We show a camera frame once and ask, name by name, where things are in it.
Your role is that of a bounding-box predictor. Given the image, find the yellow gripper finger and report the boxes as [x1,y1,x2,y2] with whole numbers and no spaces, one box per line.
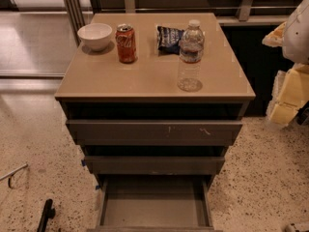
[262,22,286,47]
[267,64,309,127]

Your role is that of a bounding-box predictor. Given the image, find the clear plastic water bottle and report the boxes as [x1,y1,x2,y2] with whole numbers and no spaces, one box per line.
[177,19,205,92]

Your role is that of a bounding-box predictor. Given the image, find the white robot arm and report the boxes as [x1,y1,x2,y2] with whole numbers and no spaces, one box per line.
[262,0,309,127]

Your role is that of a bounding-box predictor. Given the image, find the tan drawer cabinet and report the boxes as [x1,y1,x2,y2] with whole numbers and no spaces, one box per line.
[53,12,257,232]

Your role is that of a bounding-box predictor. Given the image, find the open bottom drawer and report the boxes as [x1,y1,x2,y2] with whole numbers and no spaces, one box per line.
[87,175,222,232]

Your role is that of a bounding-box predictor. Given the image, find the top grey drawer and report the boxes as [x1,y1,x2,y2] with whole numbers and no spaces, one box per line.
[66,120,242,146]

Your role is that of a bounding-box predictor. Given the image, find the grey drawer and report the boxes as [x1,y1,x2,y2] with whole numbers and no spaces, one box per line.
[85,156,225,175]
[66,120,242,146]

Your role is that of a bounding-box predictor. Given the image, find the middle grey drawer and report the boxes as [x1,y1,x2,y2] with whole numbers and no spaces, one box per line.
[85,156,225,175]

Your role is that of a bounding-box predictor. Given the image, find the dark blue chip bag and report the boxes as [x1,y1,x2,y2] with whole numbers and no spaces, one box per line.
[156,26,183,55]

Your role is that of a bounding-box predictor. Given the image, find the orange soda can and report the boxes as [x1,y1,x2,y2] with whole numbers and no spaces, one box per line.
[115,23,137,64]

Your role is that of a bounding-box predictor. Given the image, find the white ceramic bowl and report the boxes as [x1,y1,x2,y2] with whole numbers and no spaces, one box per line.
[77,23,112,51]

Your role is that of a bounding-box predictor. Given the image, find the black object on floor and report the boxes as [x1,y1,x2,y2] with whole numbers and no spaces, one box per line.
[37,199,56,232]

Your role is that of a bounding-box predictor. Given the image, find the metal rod on floor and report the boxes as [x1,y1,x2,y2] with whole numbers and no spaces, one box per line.
[0,163,28,188]

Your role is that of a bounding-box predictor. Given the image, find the metal window frame post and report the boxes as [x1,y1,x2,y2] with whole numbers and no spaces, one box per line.
[63,0,85,45]

